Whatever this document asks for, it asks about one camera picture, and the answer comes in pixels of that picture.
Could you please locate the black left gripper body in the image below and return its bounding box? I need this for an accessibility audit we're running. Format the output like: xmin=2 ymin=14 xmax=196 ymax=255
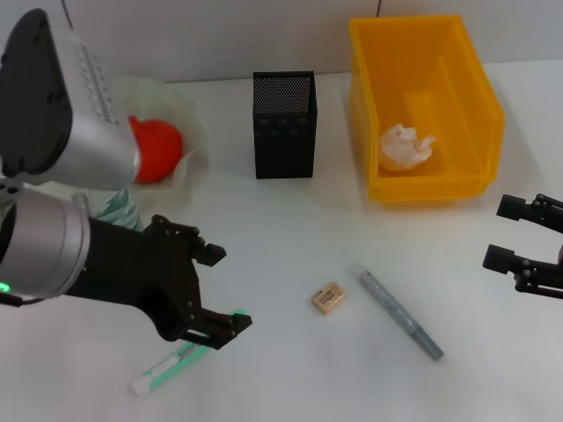
xmin=65 ymin=214 xmax=204 ymax=344

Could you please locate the green utility knife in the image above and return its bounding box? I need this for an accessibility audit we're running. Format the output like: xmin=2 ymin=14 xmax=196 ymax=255
xmin=130 ymin=309 xmax=247 ymax=396

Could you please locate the clear bottle with green label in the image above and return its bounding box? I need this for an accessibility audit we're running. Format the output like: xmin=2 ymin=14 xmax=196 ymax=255
xmin=93 ymin=183 xmax=145 ymax=233

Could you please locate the red-orange toy orange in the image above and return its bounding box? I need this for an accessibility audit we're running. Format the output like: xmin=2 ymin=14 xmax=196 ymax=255
xmin=126 ymin=115 xmax=184 ymax=185

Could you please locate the white paper ball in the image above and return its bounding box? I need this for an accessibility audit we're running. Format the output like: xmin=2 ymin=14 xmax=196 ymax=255
xmin=378 ymin=124 xmax=437 ymax=171

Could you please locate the beige eraser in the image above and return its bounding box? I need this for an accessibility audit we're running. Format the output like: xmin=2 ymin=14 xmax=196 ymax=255
xmin=311 ymin=280 xmax=348 ymax=317

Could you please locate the grey marker pen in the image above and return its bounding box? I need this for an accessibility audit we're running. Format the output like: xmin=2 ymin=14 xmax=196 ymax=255
xmin=351 ymin=263 xmax=445 ymax=361

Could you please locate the black mesh pen holder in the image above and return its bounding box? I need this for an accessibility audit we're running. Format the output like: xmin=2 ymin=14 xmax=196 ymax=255
xmin=252 ymin=69 xmax=318 ymax=180

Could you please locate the pale green glass fruit plate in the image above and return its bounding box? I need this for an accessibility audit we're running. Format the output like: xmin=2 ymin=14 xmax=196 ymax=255
xmin=112 ymin=74 xmax=210 ymax=195

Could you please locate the yellow plastic bin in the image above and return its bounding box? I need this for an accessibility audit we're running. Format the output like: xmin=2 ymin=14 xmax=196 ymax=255
xmin=348 ymin=13 xmax=506 ymax=204

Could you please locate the left gripper cable with plug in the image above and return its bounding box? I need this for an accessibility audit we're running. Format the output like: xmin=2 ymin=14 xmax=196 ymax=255
xmin=0 ymin=293 xmax=46 ymax=309

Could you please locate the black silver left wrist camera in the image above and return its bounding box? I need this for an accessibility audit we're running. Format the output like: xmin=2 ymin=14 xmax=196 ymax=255
xmin=0 ymin=8 xmax=143 ymax=193

